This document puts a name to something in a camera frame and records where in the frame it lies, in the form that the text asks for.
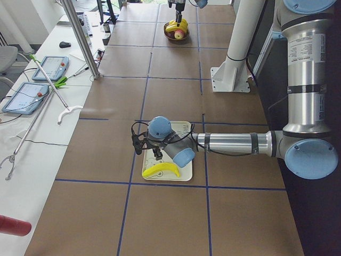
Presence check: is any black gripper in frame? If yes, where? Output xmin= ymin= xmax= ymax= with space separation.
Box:
xmin=175 ymin=0 xmax=185 ymax=26
xmin=145 ymin=132 xmax=166 ymax=160

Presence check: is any yellow banana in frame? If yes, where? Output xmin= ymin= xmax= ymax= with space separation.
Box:
xmin=165 ymin=23 xmax=178 ymax=33
xmin=177 ymin=18 xmax=188 ymax=34
xmin=166 ymin=20 xmax=178 ymax=31
xmin=142 ymin=162 xmax=180 ymax=177

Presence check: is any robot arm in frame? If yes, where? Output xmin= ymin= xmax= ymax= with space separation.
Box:
xmin=142 ymin=1 xmax=338 ymax=179
xmin=168 ymin=0 xmax=208 ymax=25

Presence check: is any wicker basket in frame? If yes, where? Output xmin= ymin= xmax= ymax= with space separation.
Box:
xmin=164 ymin=21 xmax=189 ymax=41

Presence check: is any pink green apple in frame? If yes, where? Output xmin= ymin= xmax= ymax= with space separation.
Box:
xmin=174 ymin=29 xmax=185 ymax=40

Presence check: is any white bear tray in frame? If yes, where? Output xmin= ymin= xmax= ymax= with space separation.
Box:
xmin=141 ymin=121 xmax=192 ymax=181

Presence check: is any long reacher grabber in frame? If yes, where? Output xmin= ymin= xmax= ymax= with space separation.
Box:
xmin=29 ymin=54 xmax=83 ymax=125

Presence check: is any black computer mouse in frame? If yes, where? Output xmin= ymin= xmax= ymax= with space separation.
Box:
xmin=59 ymin=41 xmax=71 ymax=49

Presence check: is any far teach pendant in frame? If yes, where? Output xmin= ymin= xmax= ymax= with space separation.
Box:
xmin=32 ymin=56 xmax=69 ymax=82

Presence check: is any teach pendant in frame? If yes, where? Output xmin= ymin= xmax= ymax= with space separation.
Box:
xmin=2 ymin=82 xmax=50 ymax=115
xmin=32 ymin=56 xmax=69 ymax=82

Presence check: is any near teach pendant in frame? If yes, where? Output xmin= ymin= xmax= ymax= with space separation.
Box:
xmin=2 ymin=82 xmax=50 ymax=115

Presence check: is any red cylinder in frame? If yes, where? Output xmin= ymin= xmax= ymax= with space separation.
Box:
xmin=1 ymin=215 xmax=31 ymax=236

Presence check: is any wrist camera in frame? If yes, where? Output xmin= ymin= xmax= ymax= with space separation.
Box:
xmin=132 ymin=133 xmax=144 ymax=155

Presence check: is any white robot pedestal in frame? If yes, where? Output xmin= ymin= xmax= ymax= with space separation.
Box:
xmin=210 ymin=0 xmax=265 ymax=93

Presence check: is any aluminium frame post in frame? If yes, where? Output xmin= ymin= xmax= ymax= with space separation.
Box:
xmin=61 ymin=0 xmax=100 ymax=79

